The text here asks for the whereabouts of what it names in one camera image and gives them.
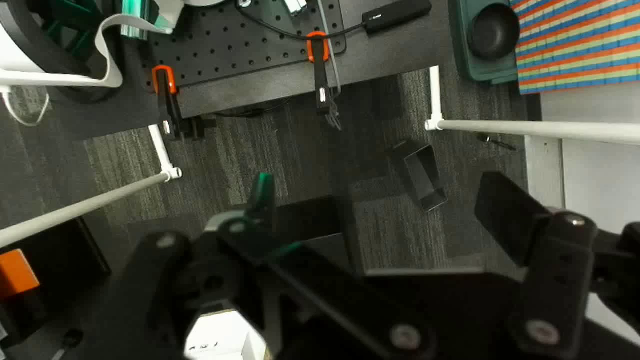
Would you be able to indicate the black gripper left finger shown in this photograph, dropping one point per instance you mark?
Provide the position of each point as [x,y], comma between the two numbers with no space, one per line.
[312,280]

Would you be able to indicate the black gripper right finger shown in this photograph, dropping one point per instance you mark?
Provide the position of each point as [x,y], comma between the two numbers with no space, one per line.
[557,280]

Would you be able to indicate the white particle board shelf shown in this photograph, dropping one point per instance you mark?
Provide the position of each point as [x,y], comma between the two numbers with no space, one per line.
[601,181]

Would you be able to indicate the white plastic block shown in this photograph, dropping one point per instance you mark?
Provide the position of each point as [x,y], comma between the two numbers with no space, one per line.
[222,336]

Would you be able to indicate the orange black clamp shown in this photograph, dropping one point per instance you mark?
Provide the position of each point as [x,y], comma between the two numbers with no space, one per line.
[169,90]
[321,63]

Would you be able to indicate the colourful striped mat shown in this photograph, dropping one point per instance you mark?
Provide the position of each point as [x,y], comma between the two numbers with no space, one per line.
[581,43]

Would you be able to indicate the black box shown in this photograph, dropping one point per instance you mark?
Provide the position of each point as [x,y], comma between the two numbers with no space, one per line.
[73,257]

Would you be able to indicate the green plastic bin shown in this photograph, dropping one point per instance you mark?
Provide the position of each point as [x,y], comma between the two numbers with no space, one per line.
[462,46]

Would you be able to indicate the black perforated breadboard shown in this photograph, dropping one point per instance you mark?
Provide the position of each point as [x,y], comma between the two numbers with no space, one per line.
[227,41]

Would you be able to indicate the black bowl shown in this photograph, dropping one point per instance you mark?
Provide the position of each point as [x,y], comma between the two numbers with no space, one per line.
[493,31]

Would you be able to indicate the orange block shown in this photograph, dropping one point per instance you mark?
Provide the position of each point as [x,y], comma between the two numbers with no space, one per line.
[17,273]

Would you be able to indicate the teal plastic part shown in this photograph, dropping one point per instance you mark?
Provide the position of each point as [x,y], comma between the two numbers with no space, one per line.
[150,12]

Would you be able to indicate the white pipe frame bar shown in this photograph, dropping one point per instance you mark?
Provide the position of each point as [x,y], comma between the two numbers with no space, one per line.
[81,211]
[552,128]

